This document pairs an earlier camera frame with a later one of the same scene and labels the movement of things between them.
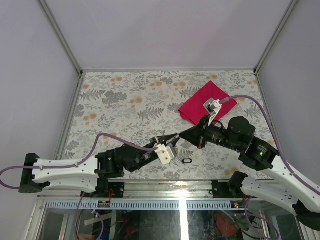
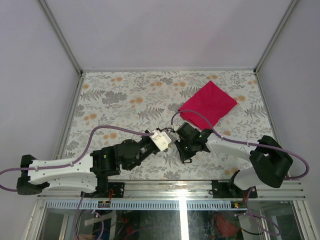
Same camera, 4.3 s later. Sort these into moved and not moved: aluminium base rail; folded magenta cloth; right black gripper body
Moved: right black gripper body
Not moved: folded magenta cloth; aluminium base rail
